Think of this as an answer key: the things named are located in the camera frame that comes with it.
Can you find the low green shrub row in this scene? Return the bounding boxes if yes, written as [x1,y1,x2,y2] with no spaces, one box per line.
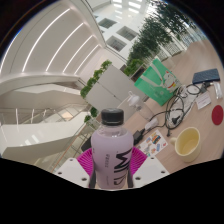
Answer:
[79,59,113,99]

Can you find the black power adapter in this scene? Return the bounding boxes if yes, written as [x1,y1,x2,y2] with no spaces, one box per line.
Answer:
[132,128,146,145]

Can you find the pale yellow cup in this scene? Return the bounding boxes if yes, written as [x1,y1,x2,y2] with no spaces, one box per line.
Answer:
[169,126,202,164]

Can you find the flat round red coaster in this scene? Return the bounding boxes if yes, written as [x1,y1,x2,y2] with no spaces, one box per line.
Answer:
[211,104,224,126]

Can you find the purple drink bottle black cap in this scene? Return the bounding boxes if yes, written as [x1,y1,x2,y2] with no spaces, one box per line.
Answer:
[90,107,135,190]

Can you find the tall white cabinet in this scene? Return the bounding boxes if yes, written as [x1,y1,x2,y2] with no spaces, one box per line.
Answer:
[84,64,148,113]

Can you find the white power adapter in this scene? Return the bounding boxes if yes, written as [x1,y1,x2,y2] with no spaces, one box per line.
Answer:
[143,117,159,132]

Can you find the green cat-print tote bag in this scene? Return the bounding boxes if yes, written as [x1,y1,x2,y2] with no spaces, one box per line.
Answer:
[134,58,182,107]

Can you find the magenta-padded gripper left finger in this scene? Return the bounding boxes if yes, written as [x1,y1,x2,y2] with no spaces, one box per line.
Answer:
[54,148,98,189]

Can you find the black office chair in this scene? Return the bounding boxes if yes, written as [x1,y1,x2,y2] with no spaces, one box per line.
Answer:
[80,136,93,153]

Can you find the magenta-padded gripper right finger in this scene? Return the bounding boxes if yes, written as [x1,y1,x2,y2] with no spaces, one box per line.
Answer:
[128,147,170,189]

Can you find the tangled black cables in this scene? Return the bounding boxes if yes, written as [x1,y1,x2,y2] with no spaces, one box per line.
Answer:
[146,83,203,138]

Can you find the dark blue keyboard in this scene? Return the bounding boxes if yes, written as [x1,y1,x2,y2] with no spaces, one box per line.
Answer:
[191,68,222,85]

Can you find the clear plastic tumbler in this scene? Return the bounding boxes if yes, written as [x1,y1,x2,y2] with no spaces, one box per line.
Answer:
[127,91,155,122]

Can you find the small clear plastic packet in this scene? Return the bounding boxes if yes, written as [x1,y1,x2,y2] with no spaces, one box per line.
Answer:
[213,81,223,100]

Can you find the white printed card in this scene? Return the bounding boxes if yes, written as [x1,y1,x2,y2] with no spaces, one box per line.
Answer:
[195,91,212,110]

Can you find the colourful sticker sheet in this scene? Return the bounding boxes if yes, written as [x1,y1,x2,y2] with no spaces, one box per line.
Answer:
[138,129,169,158]

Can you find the leafy green hedge row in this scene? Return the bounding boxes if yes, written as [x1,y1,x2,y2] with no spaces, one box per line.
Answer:
[123,0,198,77]

